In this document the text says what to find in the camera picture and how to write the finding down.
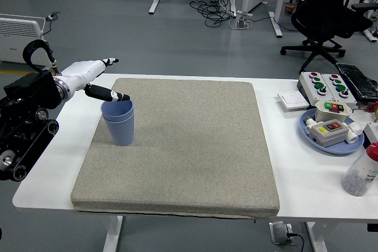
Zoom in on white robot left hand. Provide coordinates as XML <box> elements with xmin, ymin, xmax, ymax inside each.
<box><xmin>60</xmin><ymin>57</ymin><xmax>132</xmax><ymax>103</ymax></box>

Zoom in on blue ribbed plastic cup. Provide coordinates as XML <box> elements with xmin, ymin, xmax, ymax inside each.
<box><xmin>100</xmin><ymin>99</ymin><xmax>135</xmax><ymax>123</ymax></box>
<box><xmin>103</xmin><ymin>114</ymin><xmax>136</xmax><ymax>147</ymax></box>

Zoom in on white push-button control box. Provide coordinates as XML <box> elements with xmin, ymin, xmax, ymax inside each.
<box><xmin>296</xmin><ymin>71</ymin><xmax>336</xmax><ymax>106</ymax></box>
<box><xmin>321</xmin><ymin>73</ymin><xmax>359</xmax><ymax>111</ymax></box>

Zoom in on white panel heater large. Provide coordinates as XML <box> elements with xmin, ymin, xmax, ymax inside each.
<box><xmin>0</xmin><ymin>14</ymin><xmax>58</xmax><ymax>71</ymax></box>

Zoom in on grey-brown fabric mat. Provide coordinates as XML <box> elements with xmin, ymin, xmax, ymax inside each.
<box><xmin>70</xmin><ymin>77</ymin><xmax>281</xmax><ymax>220</ymax></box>

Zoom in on white power strip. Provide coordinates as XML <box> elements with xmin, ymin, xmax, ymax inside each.
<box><xmin>229</xmin><ymin>17</ymin><xmax>253</xmax><ymax>31</ymax></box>

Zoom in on white table leg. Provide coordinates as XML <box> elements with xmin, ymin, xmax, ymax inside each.
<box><xmin>305</xmin><ymin>221</ymin><xmax>329</xmax><ymax>252</ymax></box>
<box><xmin>103</xmin><ymin>215</ymin><xmax>125</xmax><ymax>252</ymax></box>

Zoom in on black office chair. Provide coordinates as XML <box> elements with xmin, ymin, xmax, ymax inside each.
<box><xmin>280</xmin><ymin>0</ymin><xmax>378</xmax><ymax>73</ymax></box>

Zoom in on grey floor socket box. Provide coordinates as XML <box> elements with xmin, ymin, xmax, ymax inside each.
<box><xmin>269</xmin><ymin>221</ymin><xmax>295</xmax><ymax>246</ymax></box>

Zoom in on blue round plate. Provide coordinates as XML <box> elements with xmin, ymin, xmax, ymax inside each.
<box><xmin>299</xmin><ymin>109</ymin><xmax>366</xmax><ymax>155</ymax></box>

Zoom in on black wrapped keyboard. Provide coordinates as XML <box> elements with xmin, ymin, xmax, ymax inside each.
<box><xmin>335</xmin><ymin>62</ymin><xmax>378</xmax><ymax>102</ymax></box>

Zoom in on red yellow small parts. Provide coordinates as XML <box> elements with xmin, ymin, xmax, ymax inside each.
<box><xmin>366</xmin><ymin>103</ymin><xmax>378</xmax><ymax>123</ymax></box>

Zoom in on clear bottle red cap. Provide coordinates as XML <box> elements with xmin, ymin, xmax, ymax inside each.
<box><xmin>341</xmin><ymin>142</ymin><xmax>378</xmax><ymax>197</ymax></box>

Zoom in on black tangled floor cables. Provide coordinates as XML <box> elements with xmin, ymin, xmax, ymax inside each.
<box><xmin>189</xmin><ymin>0</ymin><xmax>237</xmax><ymax>28</ymax></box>

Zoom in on white wall switch plate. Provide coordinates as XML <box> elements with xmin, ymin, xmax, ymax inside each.
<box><xmin>276</xmin><ymin>91</ymin><xmax>310</xmax><ymax>113</ymax></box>

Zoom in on cream switch box green red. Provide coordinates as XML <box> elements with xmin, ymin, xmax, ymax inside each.
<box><xmin>313</xmin><ymin>100</ymin><xmax>353</xmax><ymax>123</ymax></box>

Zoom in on grey switch box yellow red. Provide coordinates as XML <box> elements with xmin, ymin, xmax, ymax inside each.
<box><xmin>305</xmin><ymin>117</ymin><xmax>363</xmax><ymax>149</ymax></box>

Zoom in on black socket cable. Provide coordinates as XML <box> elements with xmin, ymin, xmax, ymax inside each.
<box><xmin>288</xmin><ymin>232</ymin><xmax>305</xmax><ymax>252</ymax></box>

